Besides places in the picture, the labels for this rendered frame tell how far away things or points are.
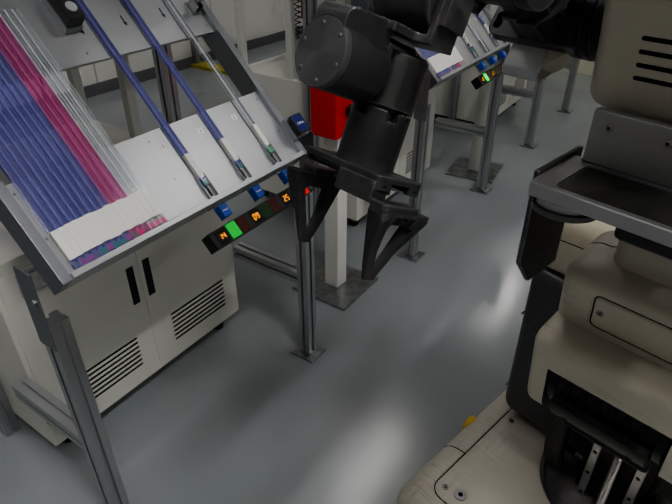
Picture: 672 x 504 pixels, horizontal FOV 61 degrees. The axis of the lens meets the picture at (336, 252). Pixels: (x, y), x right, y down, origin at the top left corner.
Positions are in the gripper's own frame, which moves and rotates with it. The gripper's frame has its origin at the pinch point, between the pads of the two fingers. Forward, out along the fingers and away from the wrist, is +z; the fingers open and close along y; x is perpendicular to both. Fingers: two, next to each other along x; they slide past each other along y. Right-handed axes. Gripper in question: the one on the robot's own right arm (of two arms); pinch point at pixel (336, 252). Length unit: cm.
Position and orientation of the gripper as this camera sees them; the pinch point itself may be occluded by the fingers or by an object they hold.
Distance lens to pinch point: 57.0
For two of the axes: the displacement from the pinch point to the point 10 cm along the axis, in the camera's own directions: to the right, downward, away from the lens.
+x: 6.9, 0.3, 7.2
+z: -3.0, 9.2, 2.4
